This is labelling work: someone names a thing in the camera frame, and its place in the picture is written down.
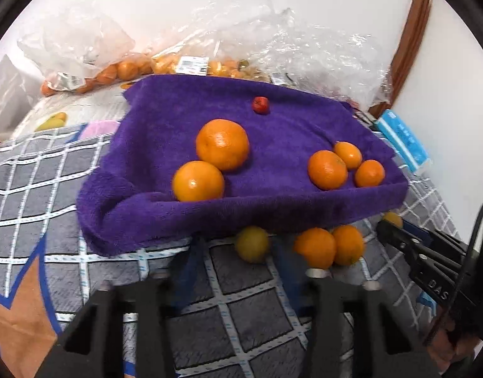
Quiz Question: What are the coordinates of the small oval orange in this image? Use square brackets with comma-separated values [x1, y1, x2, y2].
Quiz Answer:
[333, 141, 363, 170]

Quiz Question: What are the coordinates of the large orange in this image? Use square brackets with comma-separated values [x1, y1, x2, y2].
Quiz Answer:
[196, 119, 250, 172]
[171, 161, 225, 202]

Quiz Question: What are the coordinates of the grey checked star blanket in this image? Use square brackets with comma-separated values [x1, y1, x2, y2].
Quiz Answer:
[0, 122, 463, 378]

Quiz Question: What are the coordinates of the crumpled clear plastic bag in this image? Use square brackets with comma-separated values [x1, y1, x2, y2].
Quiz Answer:
[261, 20, 395, 108]

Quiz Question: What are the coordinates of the blue tissue pack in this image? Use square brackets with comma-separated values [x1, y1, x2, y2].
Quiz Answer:
[377, 109, 433, 173]

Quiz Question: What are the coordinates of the wooden door frame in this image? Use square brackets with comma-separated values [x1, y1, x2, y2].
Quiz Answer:
[366, 0, 434, 117]

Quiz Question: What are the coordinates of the mandarin orange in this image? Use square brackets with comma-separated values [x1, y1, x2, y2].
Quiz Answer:
[354, 159, 385, 188]
[308, 150, 348, 191]
[293, 228, 337, 269]
[331, 224, 365, 266]

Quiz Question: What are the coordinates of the white plastic bag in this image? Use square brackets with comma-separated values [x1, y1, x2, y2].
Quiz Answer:
[0, 53, 41, 138]

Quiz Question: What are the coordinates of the yellow-green round fruit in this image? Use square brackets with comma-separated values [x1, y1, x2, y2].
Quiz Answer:
[235, 226, 271, 264]

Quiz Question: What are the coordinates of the white fruit-print bedsheet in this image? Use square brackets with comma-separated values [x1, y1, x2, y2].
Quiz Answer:
[9, 83, 140, 142]

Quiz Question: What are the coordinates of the person's right hand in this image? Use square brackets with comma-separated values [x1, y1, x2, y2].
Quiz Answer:
[424, 315, 483, 375]

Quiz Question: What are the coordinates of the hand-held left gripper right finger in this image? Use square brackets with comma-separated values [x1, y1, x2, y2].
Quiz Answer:
[271, 240, 439, 378]

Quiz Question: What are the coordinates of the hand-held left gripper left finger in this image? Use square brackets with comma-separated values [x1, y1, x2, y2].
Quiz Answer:
[37, 240, 204, 378]

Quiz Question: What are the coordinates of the clear bag of mandarins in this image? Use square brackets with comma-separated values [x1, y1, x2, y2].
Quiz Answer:
[17, 8, 155, 97]

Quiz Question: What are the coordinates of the black cable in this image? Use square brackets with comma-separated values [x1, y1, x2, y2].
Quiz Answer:
[423, 201, 483, 345]

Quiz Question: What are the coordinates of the purple towel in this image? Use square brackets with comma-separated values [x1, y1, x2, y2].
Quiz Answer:
[77, 75, 409, 256]

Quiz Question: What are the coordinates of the clear bag of kumquats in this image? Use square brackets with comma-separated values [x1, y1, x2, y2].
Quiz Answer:
[151, 0, 301, 84]

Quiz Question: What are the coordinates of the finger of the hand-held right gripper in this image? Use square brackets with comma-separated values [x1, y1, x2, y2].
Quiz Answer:
[376, 220, 427, 272]
[402, 221, 468, 262]

